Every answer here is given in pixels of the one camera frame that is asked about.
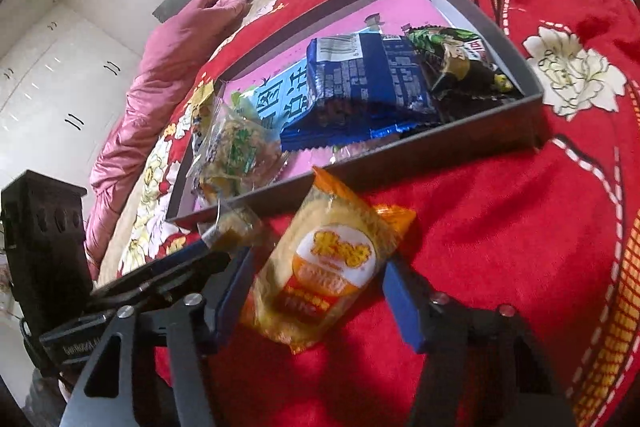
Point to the green snack packet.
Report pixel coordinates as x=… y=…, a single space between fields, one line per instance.
x=460 y=67

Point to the orange snack packet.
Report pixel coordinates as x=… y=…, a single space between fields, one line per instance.
x=320 y=257

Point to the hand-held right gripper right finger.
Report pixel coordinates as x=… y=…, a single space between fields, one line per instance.
x=400 y=312

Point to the grey cardboard box tray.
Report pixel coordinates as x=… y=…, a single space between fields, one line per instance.
x=400 y=152

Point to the white wardrobe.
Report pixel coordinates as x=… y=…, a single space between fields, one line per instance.
x=60 y=87

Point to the red floral blanket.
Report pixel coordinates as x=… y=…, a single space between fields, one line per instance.
x=500 y=217

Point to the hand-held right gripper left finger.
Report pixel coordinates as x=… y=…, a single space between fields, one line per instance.
x=235 y=292

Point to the clear snack packet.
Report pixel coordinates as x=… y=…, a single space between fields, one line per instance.
x=240 y=152

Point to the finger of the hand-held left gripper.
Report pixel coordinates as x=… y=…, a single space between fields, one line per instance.
x=170 y=259
x=165 y=282

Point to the pink quilt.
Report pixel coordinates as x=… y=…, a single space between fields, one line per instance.
x=165 y=82

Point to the blue snack packet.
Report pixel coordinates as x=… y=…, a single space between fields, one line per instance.
x=360 y=82

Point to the small tan snack packet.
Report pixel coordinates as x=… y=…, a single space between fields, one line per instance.
x=232 y=227

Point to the pink book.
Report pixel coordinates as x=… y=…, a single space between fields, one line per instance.
x=340 y=14

